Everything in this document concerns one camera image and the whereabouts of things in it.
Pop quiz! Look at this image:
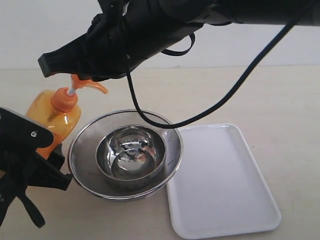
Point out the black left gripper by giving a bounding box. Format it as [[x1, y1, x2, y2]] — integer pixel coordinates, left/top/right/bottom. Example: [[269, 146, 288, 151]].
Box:
[[0, 143, 73, 223]]

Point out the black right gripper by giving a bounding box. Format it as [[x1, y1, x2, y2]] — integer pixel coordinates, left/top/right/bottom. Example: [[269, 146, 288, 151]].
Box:
[[78, 0, 203, 82]]

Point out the orange pump soap bottle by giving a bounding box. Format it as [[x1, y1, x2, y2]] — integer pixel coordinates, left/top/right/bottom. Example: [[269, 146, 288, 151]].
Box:
[[26, 74, 108, 159]]

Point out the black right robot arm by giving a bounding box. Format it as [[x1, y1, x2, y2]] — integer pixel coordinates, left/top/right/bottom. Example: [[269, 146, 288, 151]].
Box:
[[38, 0, 309, 82]]

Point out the small stainless steel bowl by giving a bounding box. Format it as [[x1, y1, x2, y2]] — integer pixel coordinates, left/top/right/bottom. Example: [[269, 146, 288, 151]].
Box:
[[95, 125, 167, 191]]

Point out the steel mesh strainer basket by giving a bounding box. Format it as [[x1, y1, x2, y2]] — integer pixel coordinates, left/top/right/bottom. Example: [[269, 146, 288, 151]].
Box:
[[67, 109, 184, 202]]

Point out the white rectangular plastic tray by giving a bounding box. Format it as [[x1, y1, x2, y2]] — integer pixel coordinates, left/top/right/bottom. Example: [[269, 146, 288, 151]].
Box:
[[167, 123, 282, 240]]

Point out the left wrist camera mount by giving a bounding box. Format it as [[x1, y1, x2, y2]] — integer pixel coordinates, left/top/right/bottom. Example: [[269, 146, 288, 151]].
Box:
[[0, 107, 54, 155]]

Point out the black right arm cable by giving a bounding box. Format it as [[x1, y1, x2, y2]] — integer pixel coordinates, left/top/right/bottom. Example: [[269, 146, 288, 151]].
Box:
[[119, 0, 316, 130]]

